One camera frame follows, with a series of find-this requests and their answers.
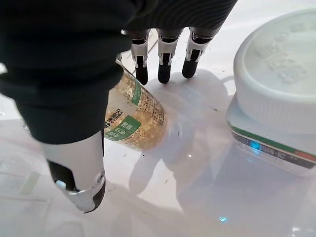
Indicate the white capped medicine bottle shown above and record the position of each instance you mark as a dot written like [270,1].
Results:
[271,74]

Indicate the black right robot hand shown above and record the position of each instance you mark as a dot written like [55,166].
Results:
[61,49]

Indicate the clear bottle of yellow capsules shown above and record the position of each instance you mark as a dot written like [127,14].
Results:
[145,118]

